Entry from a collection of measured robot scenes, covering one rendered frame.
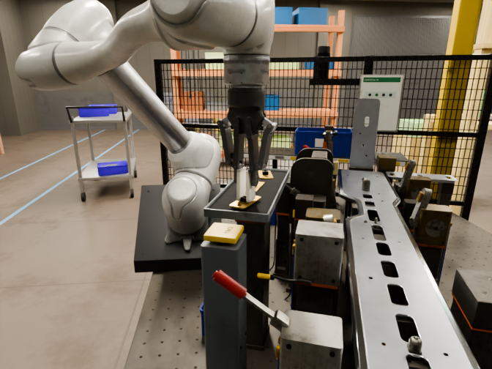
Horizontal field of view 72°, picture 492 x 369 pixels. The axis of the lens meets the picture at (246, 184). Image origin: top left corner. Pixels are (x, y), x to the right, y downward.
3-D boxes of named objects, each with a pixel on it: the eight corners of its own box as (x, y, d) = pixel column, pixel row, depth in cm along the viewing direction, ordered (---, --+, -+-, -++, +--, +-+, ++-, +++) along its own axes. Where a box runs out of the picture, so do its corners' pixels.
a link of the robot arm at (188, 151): (188, 195, 143) (203, 154, 154) (220, 192, 135) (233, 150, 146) (22, 39, 90) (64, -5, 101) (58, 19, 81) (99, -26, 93)
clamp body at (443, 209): (444, 312, 110) (465, 213, 100) (405, 307, 113) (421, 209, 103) (438, 300, 116) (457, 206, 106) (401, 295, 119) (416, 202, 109)
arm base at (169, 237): (164, 254, 133) (162, 249, 128) (166, 204, 145) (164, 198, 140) (211, 250, 135) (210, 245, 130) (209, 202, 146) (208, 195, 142)
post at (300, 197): (305, 319, 107) (312, 200, 95) (289, 317, 108) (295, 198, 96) (307, 310, 111) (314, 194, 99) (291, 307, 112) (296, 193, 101)
